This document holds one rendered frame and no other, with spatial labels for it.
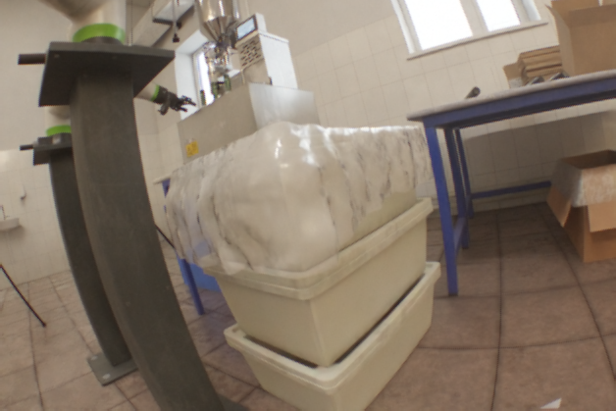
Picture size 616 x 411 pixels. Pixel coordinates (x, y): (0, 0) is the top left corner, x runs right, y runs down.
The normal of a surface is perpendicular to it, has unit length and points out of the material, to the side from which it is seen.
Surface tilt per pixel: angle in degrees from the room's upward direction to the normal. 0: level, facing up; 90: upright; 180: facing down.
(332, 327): 96
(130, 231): 90
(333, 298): 96
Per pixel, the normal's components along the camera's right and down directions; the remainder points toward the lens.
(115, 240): 0.80, -0.15
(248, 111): -0.56, 0.15
